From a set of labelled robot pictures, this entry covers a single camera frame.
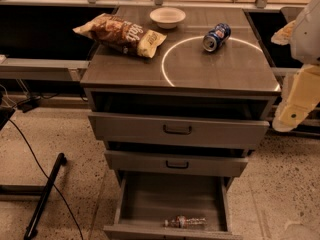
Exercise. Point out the black stand leg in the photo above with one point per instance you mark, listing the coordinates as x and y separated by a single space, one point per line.
31 230

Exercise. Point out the grey middle drawer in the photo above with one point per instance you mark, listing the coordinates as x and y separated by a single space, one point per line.
176 164

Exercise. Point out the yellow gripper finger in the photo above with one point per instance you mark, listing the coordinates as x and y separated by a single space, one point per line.
283 35
300 95

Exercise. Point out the white bowl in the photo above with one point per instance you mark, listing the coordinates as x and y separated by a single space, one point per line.
167 17

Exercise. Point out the grey left bench rail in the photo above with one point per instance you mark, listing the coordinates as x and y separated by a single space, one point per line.
42 69

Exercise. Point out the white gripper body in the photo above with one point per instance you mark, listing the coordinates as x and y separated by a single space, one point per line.
307 34

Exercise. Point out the blue soda can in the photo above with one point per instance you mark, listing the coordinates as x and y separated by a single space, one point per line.
216 37

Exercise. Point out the grey bottom drawer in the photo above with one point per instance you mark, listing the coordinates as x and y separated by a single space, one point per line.
148 199

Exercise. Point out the grey top drawer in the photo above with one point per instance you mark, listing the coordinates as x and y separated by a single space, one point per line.
178 131

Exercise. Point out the grey drawer cabinet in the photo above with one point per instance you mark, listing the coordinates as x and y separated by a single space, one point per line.
234 82

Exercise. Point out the brown chip bag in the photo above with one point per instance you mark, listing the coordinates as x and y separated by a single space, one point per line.
122 35

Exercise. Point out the grey drawer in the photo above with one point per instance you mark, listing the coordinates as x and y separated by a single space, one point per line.
176 164
178 131
148 199

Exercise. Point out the clear plastic water bottle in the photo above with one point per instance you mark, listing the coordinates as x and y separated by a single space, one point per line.
181 221

